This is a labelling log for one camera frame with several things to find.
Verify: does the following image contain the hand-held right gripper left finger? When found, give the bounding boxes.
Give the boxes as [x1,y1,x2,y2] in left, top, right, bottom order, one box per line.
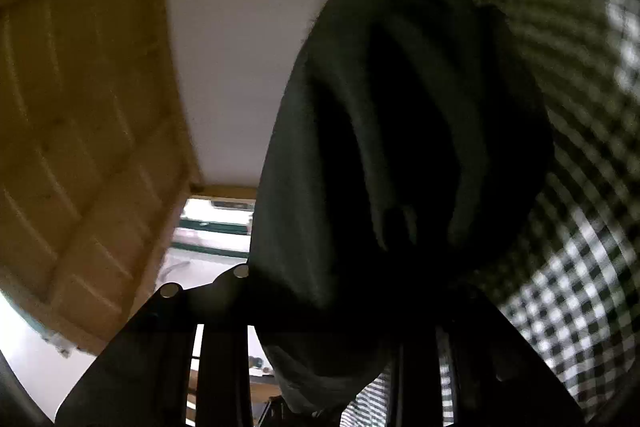
[55,263,257,427]

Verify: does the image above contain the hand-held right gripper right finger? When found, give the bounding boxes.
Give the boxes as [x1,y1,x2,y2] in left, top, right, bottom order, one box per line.
[385,284,588,427]

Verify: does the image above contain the dark green jacket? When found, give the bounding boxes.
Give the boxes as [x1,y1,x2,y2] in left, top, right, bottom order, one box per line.
[247,0,557,418]

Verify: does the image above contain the black white checked bedsheet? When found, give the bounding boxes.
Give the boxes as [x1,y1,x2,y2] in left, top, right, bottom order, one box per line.
[340,0,640,427]

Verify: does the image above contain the wooden panelled door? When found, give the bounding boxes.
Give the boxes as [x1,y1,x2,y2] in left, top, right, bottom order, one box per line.
[0,0,205,358]

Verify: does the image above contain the green window frame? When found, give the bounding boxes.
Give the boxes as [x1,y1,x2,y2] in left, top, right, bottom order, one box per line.
[172,194,258,258]

